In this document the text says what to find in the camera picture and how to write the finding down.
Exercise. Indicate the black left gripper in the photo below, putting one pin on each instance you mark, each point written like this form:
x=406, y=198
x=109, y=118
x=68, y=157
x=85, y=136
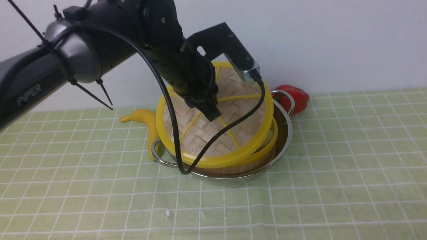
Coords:
x=189, y=74

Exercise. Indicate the woven bamboo steamer lid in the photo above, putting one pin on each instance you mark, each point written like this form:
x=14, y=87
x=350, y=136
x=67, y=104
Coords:
x=235, y=99

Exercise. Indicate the bamboo steamer basket yellow rim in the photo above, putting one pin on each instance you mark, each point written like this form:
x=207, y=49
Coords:
x=261, y=156

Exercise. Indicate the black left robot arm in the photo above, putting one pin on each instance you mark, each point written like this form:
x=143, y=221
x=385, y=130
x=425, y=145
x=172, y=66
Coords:
x=85, y=43

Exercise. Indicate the stainless steel pot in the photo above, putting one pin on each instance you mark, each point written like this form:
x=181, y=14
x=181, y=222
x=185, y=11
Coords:
x=284, y=130

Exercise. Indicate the yellow toy banana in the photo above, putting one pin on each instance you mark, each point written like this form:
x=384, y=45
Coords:
x=148, y=118

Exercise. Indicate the red toy bell pepper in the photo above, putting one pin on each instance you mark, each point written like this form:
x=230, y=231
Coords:
x=299, y=96

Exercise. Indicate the green checkered tablecloth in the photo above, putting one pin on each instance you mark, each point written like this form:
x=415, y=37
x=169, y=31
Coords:
x=355, y=170

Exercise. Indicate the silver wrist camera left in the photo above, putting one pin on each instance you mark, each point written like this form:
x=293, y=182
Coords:
x=218, y=40

